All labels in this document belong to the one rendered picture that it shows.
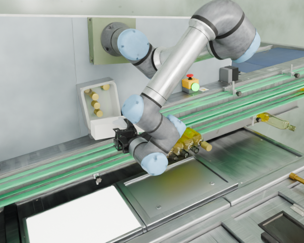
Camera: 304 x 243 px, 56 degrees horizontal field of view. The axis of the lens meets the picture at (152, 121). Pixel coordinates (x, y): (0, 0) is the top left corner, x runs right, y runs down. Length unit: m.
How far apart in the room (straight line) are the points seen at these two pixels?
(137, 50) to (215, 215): 0.74
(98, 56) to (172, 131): 0.62
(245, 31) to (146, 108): 0.39
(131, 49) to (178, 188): 0.65
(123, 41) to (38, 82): 0.46
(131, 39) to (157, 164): 0.52
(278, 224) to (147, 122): 0.70
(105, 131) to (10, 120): 0.49
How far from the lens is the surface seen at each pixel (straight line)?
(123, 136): 1.05
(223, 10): 0.91
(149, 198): 1.32
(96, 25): 1.35
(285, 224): 1.30
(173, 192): 1.34
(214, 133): 1.78
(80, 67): 1.43
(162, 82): 0.83
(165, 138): 0.89
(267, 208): 1.35
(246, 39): 0.97
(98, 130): 1.14
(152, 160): 0.87
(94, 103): 1.43
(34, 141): 1.49
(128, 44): 1.16
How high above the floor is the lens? 2.12
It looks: 56 degrees down
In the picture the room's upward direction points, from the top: 125 degrees clockwise
